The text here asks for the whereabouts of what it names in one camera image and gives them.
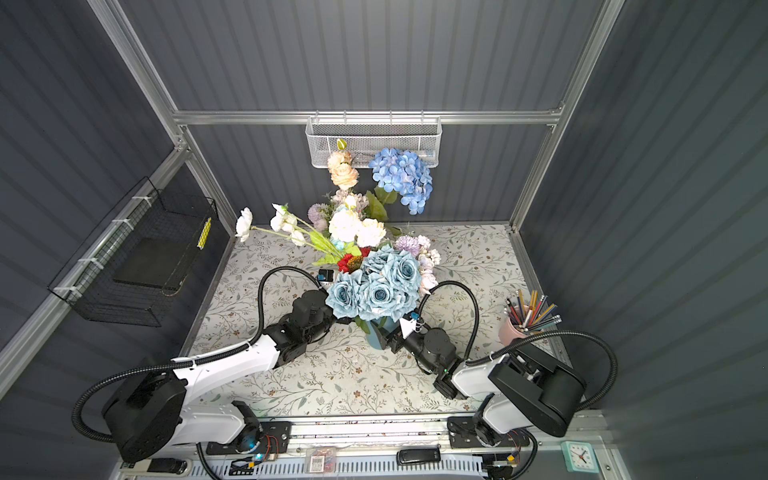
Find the blue hydrangea flower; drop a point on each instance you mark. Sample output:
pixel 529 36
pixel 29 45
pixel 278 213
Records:
pixel 403 175

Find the black wire basket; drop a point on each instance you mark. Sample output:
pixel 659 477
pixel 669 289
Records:
pixel 86 284

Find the peach peony stem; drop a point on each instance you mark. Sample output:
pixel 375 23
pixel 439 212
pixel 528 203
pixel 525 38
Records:
pixel 343 174

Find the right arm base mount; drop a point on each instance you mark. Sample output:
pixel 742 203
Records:
pixel 465 433

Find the lilac white flower bunch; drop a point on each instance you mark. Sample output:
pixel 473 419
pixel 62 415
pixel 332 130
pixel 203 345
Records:
pixel 320 214

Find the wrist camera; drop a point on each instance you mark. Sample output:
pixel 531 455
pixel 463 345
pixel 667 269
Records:
pixel 325 276
pixel 411 323

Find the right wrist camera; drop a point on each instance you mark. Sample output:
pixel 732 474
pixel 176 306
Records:
pixel 411 323

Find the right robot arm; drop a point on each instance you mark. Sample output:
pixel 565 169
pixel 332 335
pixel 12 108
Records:
pixel 526 387

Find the coloured pencils bunch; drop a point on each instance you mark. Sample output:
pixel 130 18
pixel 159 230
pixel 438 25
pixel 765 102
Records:
pixel 534 313

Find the yellow marker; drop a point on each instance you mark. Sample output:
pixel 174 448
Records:
pixel 204 233

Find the teal desk clock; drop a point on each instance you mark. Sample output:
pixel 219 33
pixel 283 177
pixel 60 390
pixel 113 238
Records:
pixel 580 457

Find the small clear parts box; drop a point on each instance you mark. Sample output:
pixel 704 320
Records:
pixel 321 460

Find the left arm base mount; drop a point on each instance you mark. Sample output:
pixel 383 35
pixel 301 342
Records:
pixel 269 438

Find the pink pencil cup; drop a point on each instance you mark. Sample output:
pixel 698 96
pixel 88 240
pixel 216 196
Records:
pixel 509 331

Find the teal ceramic vase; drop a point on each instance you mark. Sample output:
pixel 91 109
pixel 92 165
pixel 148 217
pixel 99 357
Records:
pixel 378 331

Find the black remote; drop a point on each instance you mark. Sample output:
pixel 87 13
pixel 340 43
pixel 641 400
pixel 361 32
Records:
pixel 418 456

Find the black pad in basket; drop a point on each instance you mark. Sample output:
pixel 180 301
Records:
pixel 156 263

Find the white wire basket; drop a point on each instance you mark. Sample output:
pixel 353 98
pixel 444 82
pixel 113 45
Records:
pixel 364 137

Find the red sunflower cream peony stem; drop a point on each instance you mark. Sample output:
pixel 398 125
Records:
pixel 354 237

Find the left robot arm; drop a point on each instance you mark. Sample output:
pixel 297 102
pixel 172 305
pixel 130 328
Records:
pixel 154 412

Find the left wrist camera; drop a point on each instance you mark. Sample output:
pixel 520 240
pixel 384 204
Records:
pixel 325 276

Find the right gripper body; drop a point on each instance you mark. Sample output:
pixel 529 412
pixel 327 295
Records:
pixel 399 342

